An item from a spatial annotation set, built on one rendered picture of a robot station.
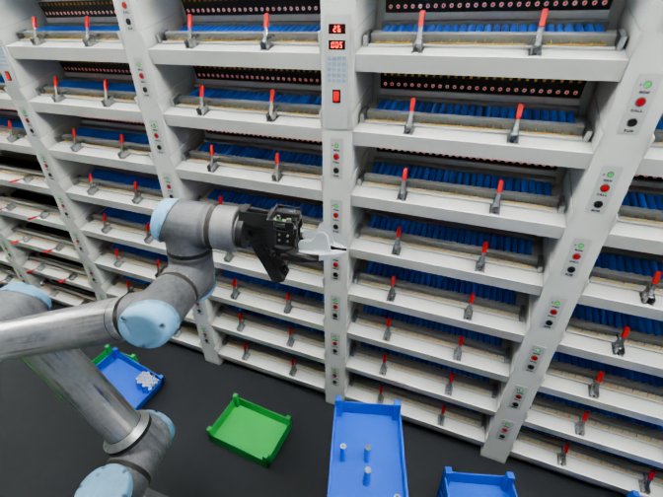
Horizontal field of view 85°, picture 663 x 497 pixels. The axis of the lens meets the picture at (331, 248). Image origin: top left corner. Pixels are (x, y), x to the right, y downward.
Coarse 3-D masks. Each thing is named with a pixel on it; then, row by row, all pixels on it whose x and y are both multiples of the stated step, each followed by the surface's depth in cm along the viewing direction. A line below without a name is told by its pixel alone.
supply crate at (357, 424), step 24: (336, 408) 113; (360, 408) 114; (384, 408) 113; (336, 432) 110; (360, 432) 110; (384, 432) 110; (336, 456) 104; (360, 456) 104; (384, 456) 104; (336, 480) 98; (360, 480) 98; (384, 480) 98
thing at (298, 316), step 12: (216, 288) 169; (240, 288) 167; (216, 300) 168; (228, 300) 164; (240, 300) 162; (252, 300) 162; (264, 300) 161; (276, 300) 160; (264, 312) 159; (276, 312) 156; (300, 312) 155; (312, 312) 154; (324, 312) 151; (312, 324) 152; (324, 324) 148
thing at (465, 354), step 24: (360, 312) 149; (384, 312) 148; (360, 336) 144; (384, 336) 141; (408, 336) 141; (432, 336) 140; (456, 336) 137; (480, 336) 136; (432, 360) 138; (456, 360) 133; (480, 360) 132; (504, 360) 131
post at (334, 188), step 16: (336, 0) 90; (352, 0) 89; (368, 0) 97; (352, 16) 91; (352, 32) 92; (352, 48) 94; (352, 64) 96; (352, 80) 98; (368, 80) 110; (352, 96) 100; (352, 144) 108; (352, 160) 111; (368, 160) 128; (336, 192) 117; (352, 208) 121; (352, 224) 124; (336, 240) 126; (336, 288) 136; (352, 304) 147; (336, 320) 145
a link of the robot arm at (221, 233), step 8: (216, 208) 69; (224, 208) 70; (232, 208) 70; (240, 208) 71; (216, 216) 68; (224, 216) 68; (232, 216) 68; (216, 224) 68; (224, 224) 68; (232, 224) 68; (208, 232) 68; (216, 232) 68; (224, 232) 68; (232, 232) 69; (216, 240) 69; (224, 240) 68; (232, 240) 69; (216, 248) 71; (224, 248) 70; (232, 248) 70
